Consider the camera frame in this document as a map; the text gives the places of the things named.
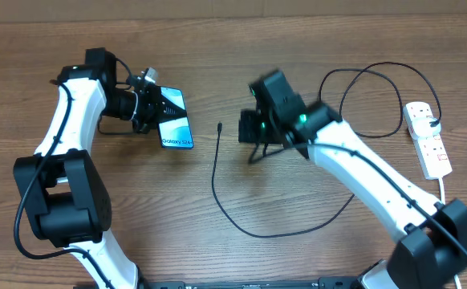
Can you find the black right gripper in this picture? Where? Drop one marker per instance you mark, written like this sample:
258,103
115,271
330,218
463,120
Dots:
249,121

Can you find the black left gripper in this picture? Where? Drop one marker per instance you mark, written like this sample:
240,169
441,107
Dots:
156,103

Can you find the blue Galaxy smartphone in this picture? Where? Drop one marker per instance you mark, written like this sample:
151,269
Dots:
174,134

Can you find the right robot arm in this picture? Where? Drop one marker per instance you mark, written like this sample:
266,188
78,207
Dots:
430,237

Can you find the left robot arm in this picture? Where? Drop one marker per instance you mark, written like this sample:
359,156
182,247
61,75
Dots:
62,193

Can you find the white charger plug adapter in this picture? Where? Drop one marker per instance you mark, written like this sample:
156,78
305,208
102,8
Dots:
421,128

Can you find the white power strip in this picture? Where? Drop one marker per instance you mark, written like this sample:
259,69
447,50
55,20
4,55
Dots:
431,152

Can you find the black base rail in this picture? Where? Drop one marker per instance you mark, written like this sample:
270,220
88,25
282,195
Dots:
344,282

